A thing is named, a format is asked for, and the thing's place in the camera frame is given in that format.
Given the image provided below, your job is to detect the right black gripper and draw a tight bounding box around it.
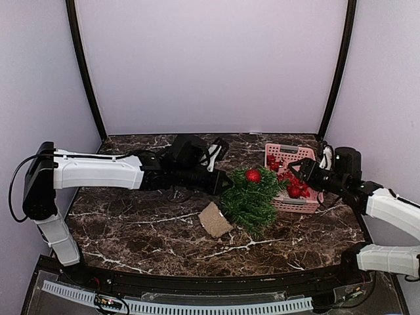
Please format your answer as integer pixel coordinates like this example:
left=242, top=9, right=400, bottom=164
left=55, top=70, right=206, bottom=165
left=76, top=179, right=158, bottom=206
left=289, top=157, right=348, bottom=196

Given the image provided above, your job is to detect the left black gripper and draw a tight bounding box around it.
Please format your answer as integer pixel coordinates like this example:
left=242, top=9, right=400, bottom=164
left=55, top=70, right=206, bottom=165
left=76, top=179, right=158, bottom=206
left=174, top=166, right=234, bottom=197

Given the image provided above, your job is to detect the pink plastic basket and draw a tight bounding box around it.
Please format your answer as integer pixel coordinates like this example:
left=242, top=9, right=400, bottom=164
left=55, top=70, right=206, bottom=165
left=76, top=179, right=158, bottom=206
left=264, top=143, right=324, bottom=214

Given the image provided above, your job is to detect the small green christmas tree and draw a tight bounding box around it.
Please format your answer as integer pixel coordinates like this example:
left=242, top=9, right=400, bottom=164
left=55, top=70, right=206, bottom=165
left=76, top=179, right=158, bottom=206
left=198, top=167, right=289, bottom=239

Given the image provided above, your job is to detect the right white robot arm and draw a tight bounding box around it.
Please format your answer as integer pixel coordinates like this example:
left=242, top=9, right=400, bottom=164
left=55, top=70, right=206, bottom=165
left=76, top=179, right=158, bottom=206
left=287, top=146, right=419, bottom=285

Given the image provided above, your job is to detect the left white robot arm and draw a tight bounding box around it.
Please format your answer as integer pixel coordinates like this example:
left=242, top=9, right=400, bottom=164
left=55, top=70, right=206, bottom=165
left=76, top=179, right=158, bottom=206
left=22, top=135, right=233, bottom=286

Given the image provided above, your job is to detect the red ball ornament cluster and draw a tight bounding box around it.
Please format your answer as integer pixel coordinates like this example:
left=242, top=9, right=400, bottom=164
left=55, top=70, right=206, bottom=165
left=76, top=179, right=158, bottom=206
left=266, top=155, right=310, bottom=199

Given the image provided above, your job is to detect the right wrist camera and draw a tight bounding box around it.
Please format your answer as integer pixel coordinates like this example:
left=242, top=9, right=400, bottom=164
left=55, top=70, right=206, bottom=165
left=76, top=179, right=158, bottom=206
left=318, top=140, right=334, bottom=171

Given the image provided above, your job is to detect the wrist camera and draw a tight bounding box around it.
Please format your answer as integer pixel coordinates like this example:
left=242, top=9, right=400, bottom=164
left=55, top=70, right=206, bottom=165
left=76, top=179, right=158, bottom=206
left=201, top=137, right=230, bottom=172
left=318, top=140, right=334, bottom=171

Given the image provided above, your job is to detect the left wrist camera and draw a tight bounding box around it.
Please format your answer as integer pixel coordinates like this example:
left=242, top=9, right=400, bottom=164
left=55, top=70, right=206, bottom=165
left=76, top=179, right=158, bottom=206
left=201, top=137, right=230, bottom=172

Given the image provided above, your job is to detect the white perforated cable duct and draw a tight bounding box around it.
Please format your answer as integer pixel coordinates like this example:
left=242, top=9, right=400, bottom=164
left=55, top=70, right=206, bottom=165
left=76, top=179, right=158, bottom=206
left=41, top=280, right=314, bottom=314

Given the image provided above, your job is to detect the right black frame pole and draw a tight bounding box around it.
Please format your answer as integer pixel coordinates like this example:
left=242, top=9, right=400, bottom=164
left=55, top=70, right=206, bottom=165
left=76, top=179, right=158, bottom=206
left=317, top=0, right=357, bottom=140

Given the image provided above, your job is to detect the black frame pole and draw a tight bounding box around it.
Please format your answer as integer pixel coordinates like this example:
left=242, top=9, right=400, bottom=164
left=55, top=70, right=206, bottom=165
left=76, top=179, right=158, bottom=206
left=317, top=0, right=357, bottom=140
left=65, top=0, right=108, bottom=141

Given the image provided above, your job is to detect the left black frame pole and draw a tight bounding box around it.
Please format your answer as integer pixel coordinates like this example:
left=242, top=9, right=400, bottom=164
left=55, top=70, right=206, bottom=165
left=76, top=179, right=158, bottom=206
left=65, top=0, right=108, bottom=141

